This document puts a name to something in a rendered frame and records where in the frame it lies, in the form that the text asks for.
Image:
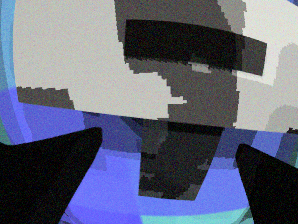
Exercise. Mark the black two-prong plug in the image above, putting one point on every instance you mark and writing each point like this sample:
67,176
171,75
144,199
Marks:
176,158

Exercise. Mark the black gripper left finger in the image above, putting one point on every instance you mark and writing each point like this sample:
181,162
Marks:
38,179

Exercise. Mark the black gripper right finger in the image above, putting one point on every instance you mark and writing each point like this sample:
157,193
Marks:
271,186

